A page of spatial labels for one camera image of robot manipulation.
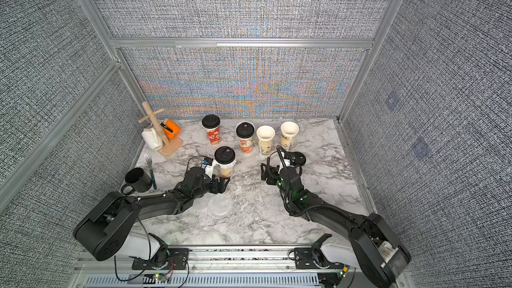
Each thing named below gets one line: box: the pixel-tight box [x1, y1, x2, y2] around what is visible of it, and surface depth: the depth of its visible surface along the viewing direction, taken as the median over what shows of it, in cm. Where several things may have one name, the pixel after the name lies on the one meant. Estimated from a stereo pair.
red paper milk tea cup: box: [206, 126, 222, 146], surface depth 102 cm
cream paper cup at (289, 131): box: [280, 121, 300, 151], surface depth 97 cm
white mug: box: [141, 128, 163, 151], surface depth 100 cm
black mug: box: [120, 167, 152, 196], surface depth 91 cm
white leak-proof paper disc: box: [208, 194, 232, 216], surface depth 88 cm
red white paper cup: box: [238, 137, 254, 154], surface depth 97 cm
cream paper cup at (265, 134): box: [256, 125, 276, 155], surface depth 95 cm
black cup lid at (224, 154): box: [214, 146, 236, 165], surface depth 85 cm
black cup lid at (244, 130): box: [235, 121, 256, 140], surface depth 94 cm
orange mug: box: [162, 118, 182, 140], surface depth 102 cm
